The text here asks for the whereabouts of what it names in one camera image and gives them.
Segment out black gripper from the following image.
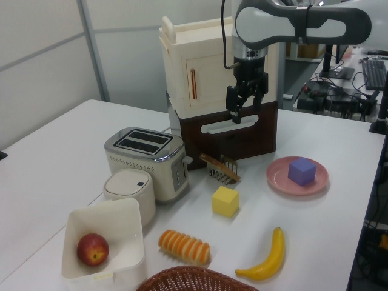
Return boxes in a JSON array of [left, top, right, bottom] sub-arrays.
[[226, 55, 270, 125]]

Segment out purple cube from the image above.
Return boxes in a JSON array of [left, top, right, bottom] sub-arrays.
[[287, 156, 317, 187]]

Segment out yellow cube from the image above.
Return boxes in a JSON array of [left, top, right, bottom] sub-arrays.
[[211, 186, 240, 219]]

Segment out dark brown drawer box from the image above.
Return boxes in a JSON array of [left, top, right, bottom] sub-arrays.
[[166, 90, 279, 172]]

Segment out cream toy cabinet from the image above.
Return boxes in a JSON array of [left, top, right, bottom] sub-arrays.
[[159, 15, 279, 116]]

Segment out wooden white shelf unit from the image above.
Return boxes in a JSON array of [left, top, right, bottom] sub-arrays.
[[284, 42, 327, 63]]

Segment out golden toast rack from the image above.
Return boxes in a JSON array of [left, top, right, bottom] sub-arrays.
[[206, 154, 238, 185]]

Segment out pink plate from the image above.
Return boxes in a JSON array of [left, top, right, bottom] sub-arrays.
[[266, 156, 329, 196]]

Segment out black monitor stand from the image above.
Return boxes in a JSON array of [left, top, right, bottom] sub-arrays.
[[319, 44, 355, 80]]

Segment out black monitor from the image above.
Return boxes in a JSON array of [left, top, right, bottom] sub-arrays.
[[334, 44, 349, 64]]

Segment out cream silver toaster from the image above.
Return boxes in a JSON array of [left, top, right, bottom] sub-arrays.
[[104, 126, 194, 204]]

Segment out black keyboard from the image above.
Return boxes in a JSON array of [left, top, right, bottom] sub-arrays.
[[361, 59, 388, 91]]

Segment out small white lidded bin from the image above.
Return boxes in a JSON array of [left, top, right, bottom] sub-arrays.
[[102, 169, 157, 227]]

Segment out orange striped bread loaf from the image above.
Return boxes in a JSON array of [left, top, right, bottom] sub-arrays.
[[158, 229, 212, 265]]

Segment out yellow banana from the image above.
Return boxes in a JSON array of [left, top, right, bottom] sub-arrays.
[[235, 226, 286, 281]]

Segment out white square container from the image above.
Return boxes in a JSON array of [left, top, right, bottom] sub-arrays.
[[61, 198, 146, 281]]

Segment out brown wicker basket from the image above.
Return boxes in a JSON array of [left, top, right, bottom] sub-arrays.
[[135, 266, 260, 291]]

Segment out red apple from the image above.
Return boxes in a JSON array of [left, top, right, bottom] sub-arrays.
[[76, 233, 110, 267]]

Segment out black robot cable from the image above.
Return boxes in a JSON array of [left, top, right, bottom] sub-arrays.
[[220, 0, 240, 69]]

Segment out black electronics with cables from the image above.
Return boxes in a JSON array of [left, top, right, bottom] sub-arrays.
[[296, 79, 380, 122]]

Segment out black desk clamp post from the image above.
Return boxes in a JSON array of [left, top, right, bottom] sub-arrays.
[[369, 89, 388, 134]]

